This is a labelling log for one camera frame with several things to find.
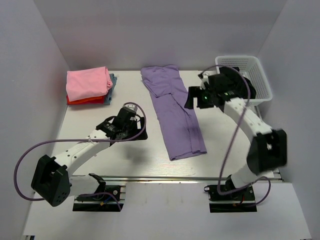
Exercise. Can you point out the white plastic basket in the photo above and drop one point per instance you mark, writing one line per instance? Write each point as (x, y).
(251, 68)

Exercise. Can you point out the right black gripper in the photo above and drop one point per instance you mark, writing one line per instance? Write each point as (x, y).
(197, 97)

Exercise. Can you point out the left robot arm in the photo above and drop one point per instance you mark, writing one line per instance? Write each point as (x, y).
(54, 179)

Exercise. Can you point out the purple t shirt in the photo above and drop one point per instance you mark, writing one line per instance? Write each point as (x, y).
(179, 126)

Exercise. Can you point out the blue folded t shirt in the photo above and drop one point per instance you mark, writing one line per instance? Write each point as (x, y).
(108, 97)

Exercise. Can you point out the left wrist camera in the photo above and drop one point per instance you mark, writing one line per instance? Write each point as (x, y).
(131, 107)

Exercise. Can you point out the pink folded t shirt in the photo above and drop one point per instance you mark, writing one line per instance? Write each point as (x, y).
(87, 83)

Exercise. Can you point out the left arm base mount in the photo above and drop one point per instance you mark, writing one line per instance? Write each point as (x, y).
(94, 194)

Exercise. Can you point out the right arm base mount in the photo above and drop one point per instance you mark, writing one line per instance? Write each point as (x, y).
(243, 201)

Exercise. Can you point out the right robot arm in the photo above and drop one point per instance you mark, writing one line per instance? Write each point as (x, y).
(268, 146)

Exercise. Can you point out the aluminium rail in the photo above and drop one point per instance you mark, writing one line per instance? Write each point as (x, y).
(158, 178)

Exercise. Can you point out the red folded t shirt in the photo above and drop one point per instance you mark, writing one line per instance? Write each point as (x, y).
(89, 100)

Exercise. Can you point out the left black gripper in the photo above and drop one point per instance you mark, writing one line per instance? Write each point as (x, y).
(138, 127)

